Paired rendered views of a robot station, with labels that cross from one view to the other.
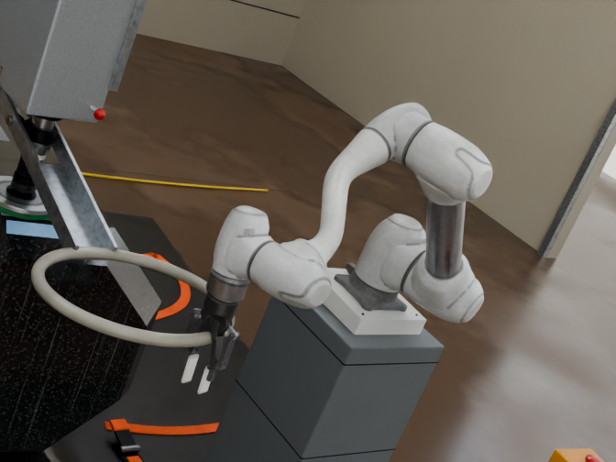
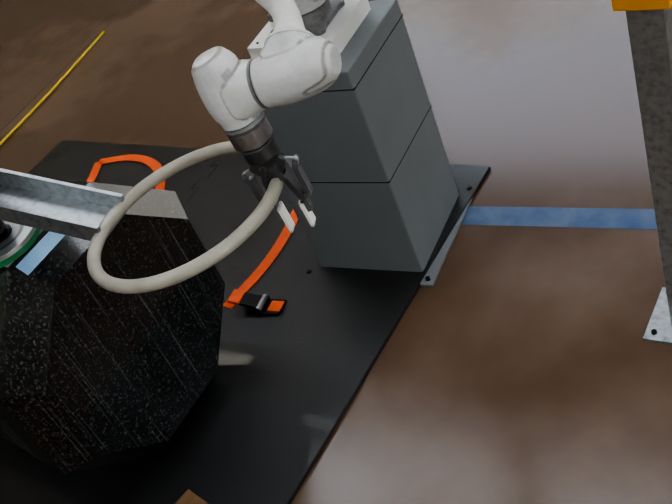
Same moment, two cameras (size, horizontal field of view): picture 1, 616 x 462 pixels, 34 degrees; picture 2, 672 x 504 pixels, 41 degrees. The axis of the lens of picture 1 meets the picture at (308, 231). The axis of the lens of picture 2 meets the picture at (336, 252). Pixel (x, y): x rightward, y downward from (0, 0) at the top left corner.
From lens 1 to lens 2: 49 cm
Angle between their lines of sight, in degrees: 19
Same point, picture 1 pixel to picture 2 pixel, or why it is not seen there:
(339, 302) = not seen: hidden behind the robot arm
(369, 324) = (337, 41)
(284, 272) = (292, 73)
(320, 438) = (386, 155)
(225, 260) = (233, 115)
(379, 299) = (321, 16)
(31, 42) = not seen: outside the picture
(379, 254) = not seen: outside the picture
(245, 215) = (209, 65)
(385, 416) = (407, 91)
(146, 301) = (167, 203)
